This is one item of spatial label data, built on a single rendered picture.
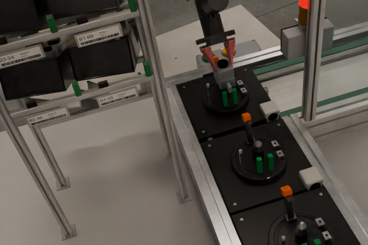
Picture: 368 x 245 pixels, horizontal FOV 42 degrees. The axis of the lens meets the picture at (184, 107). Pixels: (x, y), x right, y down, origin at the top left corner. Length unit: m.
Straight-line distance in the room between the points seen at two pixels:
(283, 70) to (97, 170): 0.66
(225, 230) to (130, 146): 0.47
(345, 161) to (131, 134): 0.64
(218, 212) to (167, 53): 0.79
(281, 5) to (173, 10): 0.78
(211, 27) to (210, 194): 0.44
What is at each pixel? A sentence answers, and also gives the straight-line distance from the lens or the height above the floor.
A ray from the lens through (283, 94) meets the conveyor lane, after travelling 1.52.
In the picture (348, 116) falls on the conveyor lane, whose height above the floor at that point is 0.93.
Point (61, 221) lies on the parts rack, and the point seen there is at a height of 0.92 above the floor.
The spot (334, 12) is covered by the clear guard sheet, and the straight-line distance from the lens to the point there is 1.19.
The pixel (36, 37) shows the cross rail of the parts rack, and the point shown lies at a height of 1.47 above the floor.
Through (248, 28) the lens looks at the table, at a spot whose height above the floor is 0.86.
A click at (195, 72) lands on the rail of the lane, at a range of 1.55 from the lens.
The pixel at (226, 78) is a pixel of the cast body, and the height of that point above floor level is 1.07.
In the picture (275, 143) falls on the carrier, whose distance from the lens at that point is 1.26.
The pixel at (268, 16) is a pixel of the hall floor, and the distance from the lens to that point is 3.47.
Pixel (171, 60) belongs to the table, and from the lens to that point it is 1.78.
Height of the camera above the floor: 1.96
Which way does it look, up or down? 44 degrees down
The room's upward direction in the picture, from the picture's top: 10 degrees counter-clockwise
